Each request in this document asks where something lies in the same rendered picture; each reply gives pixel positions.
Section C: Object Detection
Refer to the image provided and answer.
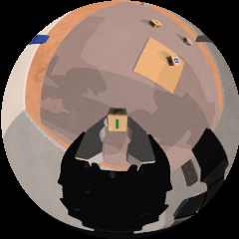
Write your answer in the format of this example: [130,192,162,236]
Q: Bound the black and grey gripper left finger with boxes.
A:
[58,116,108,185]

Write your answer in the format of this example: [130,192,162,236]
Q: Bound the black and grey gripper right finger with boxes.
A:
[126,117,172,192]

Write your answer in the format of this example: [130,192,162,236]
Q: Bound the orange flat mat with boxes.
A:
[133,38,184,94]

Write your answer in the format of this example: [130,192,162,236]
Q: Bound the wooden letter block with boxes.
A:
[108,108,127,131]
[182,37,192,46]
[148,20,162,28]
[166,56,181,66]

